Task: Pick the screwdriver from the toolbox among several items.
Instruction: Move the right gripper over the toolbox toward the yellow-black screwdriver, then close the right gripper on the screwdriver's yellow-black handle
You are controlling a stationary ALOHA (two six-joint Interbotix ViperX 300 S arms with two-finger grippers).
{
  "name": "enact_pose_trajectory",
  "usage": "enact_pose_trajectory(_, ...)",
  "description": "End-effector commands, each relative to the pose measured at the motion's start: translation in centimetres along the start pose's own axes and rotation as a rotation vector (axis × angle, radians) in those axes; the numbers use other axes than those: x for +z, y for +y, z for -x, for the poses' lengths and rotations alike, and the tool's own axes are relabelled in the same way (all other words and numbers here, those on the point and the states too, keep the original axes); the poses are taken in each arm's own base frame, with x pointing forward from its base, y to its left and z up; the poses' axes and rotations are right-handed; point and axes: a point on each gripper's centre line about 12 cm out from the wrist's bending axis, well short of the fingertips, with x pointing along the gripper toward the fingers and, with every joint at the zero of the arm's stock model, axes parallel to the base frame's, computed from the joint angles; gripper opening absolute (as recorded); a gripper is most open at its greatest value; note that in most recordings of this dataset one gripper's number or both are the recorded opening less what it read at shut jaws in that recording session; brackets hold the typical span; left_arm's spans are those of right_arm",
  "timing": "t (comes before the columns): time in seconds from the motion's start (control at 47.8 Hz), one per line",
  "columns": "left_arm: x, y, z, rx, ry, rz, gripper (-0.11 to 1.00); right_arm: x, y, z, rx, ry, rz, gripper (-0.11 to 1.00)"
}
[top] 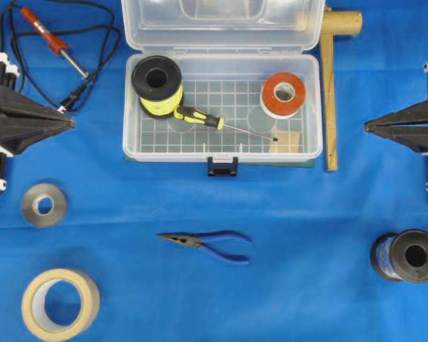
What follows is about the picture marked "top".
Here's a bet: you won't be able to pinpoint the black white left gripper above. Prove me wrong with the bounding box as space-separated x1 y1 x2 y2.
0 53 75 195

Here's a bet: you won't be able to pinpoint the yellow black screwdriver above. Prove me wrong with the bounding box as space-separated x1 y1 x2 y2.
173 105 278 142

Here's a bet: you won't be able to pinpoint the clear plastic toolbox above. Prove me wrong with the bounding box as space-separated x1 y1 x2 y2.
122 1 325 175

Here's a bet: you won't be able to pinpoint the grey tape roll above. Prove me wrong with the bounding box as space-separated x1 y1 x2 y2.
21 183 68 228

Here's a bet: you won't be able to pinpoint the red soldering iron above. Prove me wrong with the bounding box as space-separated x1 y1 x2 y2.
20 7 89 80

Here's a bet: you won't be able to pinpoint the wooden mallet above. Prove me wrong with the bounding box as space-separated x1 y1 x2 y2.
319 7 363 172

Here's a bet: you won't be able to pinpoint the small wooden block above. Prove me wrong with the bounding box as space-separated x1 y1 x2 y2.
268 130 303 153

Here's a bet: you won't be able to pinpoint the red tape roll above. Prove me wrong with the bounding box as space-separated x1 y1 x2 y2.
260 73 306 120

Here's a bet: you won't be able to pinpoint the beige masking tape roll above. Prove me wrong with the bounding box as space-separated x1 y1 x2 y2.
21 269 101 341

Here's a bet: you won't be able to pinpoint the blue table cloth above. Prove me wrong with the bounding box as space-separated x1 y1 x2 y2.
0 1 428 341

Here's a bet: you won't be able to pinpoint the black power cable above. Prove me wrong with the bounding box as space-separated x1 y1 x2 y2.
0 0 121 115

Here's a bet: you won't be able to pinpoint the blue wire spool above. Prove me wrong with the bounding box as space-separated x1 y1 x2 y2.
370 229 428 284

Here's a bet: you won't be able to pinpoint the yellow wire spool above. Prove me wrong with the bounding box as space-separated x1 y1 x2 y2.
131 56 184 120

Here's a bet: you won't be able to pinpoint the blue handled needle-nose pliers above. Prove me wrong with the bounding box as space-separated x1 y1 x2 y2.
157 230 252 266

